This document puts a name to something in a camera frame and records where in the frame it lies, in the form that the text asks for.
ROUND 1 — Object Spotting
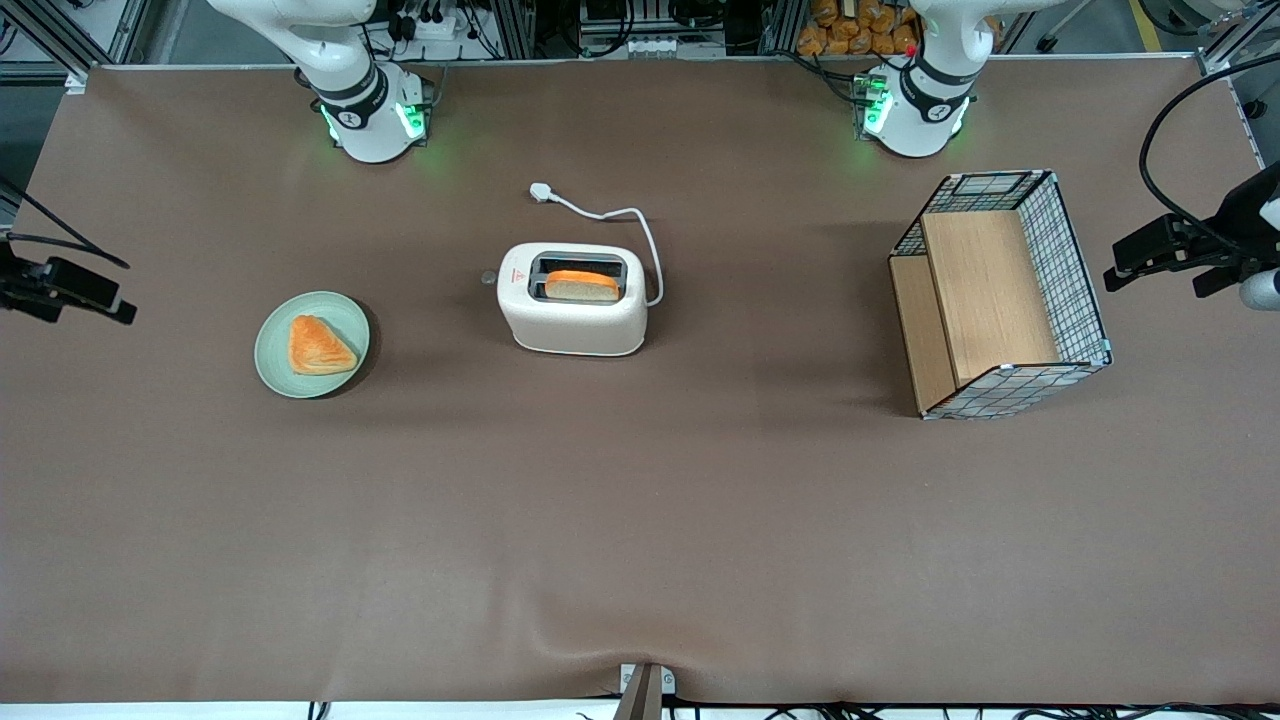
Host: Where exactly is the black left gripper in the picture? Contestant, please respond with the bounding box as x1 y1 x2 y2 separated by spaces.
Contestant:
1103 164 1280 298

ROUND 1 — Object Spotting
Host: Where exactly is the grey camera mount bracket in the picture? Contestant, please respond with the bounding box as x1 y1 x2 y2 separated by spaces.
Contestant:
612 663 677 720

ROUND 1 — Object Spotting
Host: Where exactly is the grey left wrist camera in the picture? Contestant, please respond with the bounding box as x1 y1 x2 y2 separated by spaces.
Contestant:
1239 267 1280 312

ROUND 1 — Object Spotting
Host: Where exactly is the white power strip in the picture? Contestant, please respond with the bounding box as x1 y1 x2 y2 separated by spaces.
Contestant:
388 0 473 43

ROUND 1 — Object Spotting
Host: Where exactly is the bag of bread rolls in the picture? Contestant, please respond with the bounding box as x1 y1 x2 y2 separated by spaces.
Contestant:
796 0 921 58

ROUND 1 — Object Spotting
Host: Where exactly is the pale green round plate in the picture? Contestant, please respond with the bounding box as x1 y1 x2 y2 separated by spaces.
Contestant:
254 291 372 400

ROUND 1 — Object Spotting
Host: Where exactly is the white toaster power cord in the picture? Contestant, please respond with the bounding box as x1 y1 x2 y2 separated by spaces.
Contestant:
528 181 665 308

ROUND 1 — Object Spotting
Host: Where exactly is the orange triangular pastry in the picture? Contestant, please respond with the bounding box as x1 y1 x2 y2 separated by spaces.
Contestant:
288 315 359 377

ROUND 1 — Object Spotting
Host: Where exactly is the toast bread slice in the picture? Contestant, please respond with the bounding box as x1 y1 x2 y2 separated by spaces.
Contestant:
544 270 621 304

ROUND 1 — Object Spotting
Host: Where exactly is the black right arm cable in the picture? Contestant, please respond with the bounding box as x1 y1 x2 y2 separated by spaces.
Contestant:
0 180 132 271

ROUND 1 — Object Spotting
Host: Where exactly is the aluminium frame profile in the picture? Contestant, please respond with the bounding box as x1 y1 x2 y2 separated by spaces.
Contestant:
0 0 151 83
1195 0 1280 77

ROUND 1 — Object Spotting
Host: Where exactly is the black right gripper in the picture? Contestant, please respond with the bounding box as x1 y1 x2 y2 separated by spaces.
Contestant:
0 238 139 327

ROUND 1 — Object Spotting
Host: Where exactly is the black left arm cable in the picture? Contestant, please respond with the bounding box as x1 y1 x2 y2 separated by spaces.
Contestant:
1139 52 1280 253

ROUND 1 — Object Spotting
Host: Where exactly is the wire basket with wooden shelf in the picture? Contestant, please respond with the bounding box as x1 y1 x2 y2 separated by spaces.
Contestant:
888 169 1114 421

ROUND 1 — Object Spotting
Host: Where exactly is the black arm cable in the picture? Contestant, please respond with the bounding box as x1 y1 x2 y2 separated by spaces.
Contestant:
0 180 132 271
1139 52 1280 253

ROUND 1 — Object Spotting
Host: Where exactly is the white two-slot toaster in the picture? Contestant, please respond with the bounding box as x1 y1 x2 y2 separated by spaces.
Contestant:
481 242 649 358

